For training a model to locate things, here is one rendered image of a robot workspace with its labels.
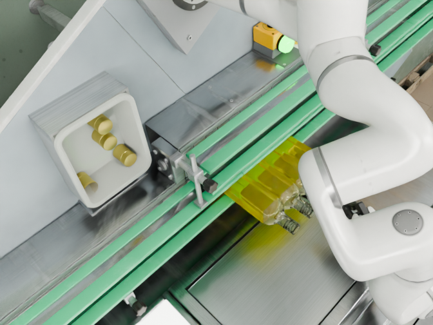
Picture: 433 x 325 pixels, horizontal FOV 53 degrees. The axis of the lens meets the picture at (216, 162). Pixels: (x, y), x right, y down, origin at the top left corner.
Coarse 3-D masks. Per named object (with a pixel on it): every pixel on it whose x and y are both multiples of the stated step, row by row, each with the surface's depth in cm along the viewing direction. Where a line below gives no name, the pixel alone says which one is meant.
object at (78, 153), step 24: (120, 96) 80; (120, 120) 91; (72, 144) 87; (96, 144) 92; (144, 144) 92; (72, 168) 81; (96, 168) 96; (120, 168) 96; (144, 168) 96; (96, 192) 93
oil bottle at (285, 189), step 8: (256, 168) 106; (264, 168) 106; (272, 168) 106; (256, 176) 104; (264, 176) 104; (272, 176) 104; (280, 176) 104; (264, 184) 103; (272, 184) 102; (280, 184) 102; (288, 184) 102; (272, 192) 102; (280, 192) 101; (288, 192) 101; (296, 192) 101; (288, 200) 100; (288, 208) 102
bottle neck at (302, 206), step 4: (296, 200) 101; (300, 200) 101; (296, 204) 101; (300, 204) 100; (304, 204) 100; (308, 204) 100; (296, 208) 101; (300, 208) 100; (304, 208) 99; (308, 208) 99; (312, 208) 99; (300, 212) 101; (304, 212) 99; (308, 212) 99; (312, 212) 101; (308, 216) 99; (312, 216) 100
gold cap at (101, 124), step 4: (100, 116) 85; (104, 116) 86; (92, 120) 85; (96, 120) 85; (100, 120) 84; (104, 120) 84; (108, 120) 85; (92, 124) 85; (96, 124) 84; (100, 124) 84; (104, 124) 85; (108, 124) 85; (112, 124) 86; (96, 128) 85; (100, 128) 84; (104, 128) 85; (108, 128) 86; (100, 132) 85; (104, 132) 86; (108, 132) 87
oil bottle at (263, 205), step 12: (240, 180) 104; (252, 180) 104; (228, 192) 106; (240, 192) 102; (252, 192) 102; (264, 192) 101; (240, 204) 105; (252, 204) 100; (264, 204) 99; (276, 204) 99; (264, 216) 99; (276, 216) 98
